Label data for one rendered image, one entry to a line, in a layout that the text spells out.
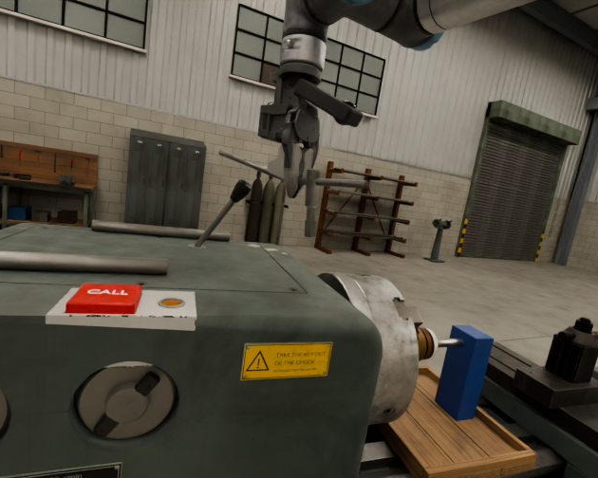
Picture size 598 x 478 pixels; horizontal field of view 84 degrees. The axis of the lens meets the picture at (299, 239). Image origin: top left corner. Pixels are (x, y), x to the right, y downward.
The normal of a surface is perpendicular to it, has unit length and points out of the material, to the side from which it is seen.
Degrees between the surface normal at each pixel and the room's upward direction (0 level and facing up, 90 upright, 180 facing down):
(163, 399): 90
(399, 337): 58
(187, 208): 90
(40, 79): 90
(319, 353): 90
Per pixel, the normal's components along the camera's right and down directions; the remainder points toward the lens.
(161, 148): 0.11, 0.17
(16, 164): 0.41, 0.20
